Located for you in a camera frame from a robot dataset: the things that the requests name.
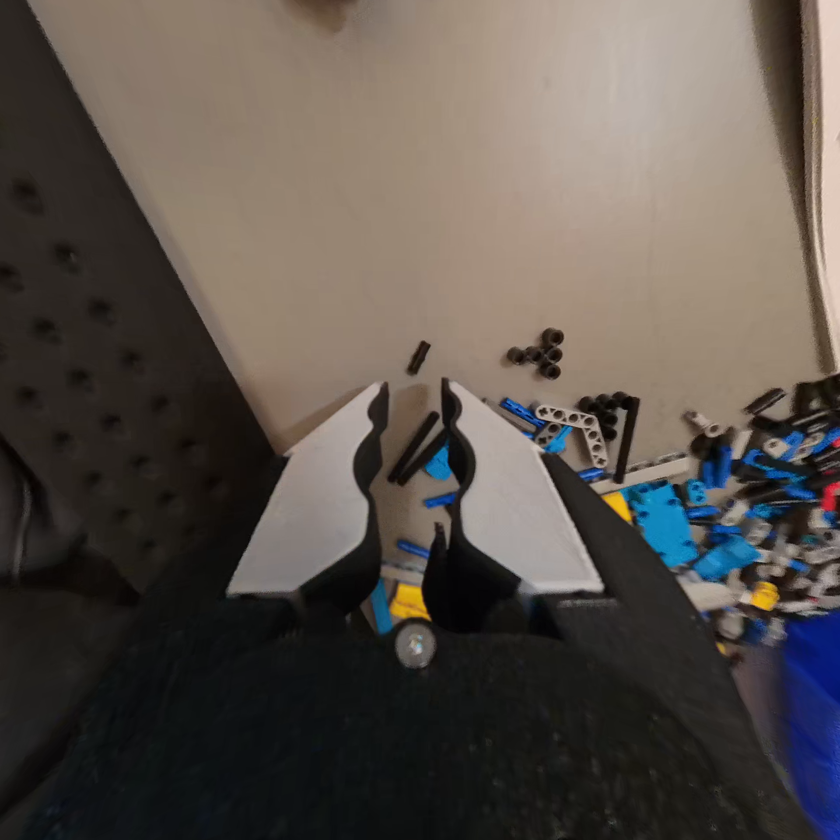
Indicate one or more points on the grey angled toy beam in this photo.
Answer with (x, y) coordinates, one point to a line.
(564, 415)

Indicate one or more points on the black toy connector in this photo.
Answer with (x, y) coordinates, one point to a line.
(535, 354)

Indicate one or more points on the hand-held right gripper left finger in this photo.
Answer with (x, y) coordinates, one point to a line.
(308, 518)

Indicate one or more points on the pile of small toy pieces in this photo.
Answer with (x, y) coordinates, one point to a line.
(754, 512)

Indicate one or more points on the black dimpled pad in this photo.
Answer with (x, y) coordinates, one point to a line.
(98, 328)

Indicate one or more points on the black toy axle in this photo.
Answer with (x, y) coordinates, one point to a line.
(426, 456)
(413, 446)

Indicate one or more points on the blue plastic bin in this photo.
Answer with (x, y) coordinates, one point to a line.
(814, 722)

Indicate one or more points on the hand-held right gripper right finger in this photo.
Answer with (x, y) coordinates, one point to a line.
(525, 518)

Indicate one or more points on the black toy pin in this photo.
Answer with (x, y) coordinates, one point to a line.
(418, 358)

